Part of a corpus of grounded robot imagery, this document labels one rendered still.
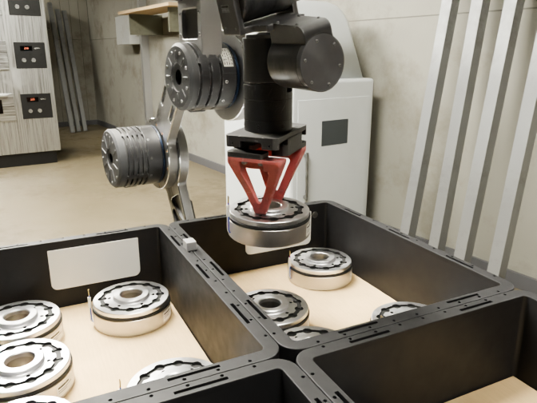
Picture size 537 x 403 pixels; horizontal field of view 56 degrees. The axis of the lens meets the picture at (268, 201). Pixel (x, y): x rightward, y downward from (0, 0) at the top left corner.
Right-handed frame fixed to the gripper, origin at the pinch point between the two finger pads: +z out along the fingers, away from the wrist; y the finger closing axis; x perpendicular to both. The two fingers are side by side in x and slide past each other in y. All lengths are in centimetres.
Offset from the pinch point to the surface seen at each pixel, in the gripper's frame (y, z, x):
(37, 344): -19.5, 13.9, 20.8
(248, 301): -12.2, 7.1, -2.8
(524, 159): 189, 34, -42
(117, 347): -12.9, 17.1, 15.0
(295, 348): -19.0, 6.5, -10.6
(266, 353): -20.7, 6.5, -8.5
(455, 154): 207, 38, -13
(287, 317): -2.7, 14.3, -3.7
